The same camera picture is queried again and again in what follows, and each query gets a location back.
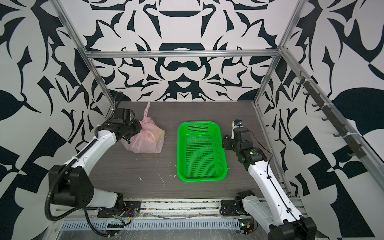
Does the pink plastic bag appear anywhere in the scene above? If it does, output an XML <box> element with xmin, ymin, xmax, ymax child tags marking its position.
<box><xmin>120</xmin><ymin>103</ymin><xmax>165</xmax><ymax>154</ymax></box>

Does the green plastic basket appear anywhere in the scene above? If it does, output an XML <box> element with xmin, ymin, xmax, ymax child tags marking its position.
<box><xmin>177</xmin><ymin>121</ymin><xmax>228</xmax><ymax>183</ymax></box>

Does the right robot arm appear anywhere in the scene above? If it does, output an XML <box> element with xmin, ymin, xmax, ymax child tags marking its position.
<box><xmin>223</xmin><ymin>126</ymin><xmax>317</xmax><ymax>240</ymax></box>

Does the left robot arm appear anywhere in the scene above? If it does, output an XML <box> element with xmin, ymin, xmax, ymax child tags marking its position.
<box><xmin>45</xmin><ymin>108</ymin><xmax>142</xmax><ymax>218</ymax></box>

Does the small circuit board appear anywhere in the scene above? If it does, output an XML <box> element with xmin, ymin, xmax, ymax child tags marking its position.
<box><xmin>239</xmin><ymin>218</ymin><xmax>259</xmax><ymax>235</ymax></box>

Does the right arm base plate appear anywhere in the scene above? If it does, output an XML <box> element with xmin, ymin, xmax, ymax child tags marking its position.
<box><xmin>219</xmin><ymin>200</ymin><xmax>241</xmax><ymax>217</ymax></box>

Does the aluminium front rail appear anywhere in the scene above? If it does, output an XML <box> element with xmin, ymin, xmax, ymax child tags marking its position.
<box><xmin>50</xmin><ymin>197</ymin><xmax>308</xmax><ymax>221</ymax></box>

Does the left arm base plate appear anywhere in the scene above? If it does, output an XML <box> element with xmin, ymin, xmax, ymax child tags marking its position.
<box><xmin>97</xmin><ymin>201</ymin><xmax>142</xmax><ymax>218</ymax></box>

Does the black left base cable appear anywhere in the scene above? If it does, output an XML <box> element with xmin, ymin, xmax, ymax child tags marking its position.
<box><xmin>83</xmin><ymin>209</ymin><xmax>132</xmax><ymax>238</ymax></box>

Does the white slotted cable duct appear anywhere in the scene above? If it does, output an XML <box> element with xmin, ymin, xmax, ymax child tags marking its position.
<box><xmin>59</xmin><ymin>218</ymin><xmax>241</xmax><ymax>231</ymax></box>

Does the black wall hook rail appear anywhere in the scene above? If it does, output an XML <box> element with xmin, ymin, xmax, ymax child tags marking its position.
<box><xmin>298</xmin><ymin>71</ymin><xmax>367</xmax><ymax>159</ymax></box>

